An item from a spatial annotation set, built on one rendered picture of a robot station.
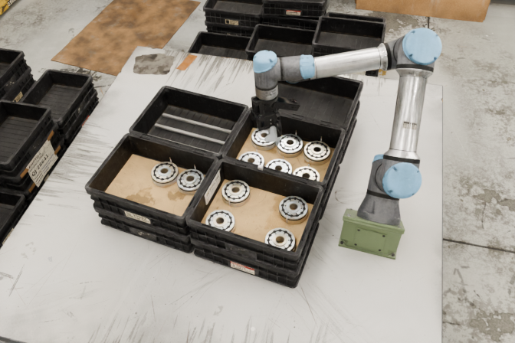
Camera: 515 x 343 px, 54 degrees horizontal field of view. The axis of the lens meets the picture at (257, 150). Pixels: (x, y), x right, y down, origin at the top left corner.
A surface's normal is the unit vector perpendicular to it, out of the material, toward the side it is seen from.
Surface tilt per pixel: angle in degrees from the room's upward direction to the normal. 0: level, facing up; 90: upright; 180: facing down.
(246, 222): 0
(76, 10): 0
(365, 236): 90
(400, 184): 53
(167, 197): 0
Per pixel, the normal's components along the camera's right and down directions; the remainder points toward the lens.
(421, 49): 0.03, -0.07
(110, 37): -0.04, -0.67
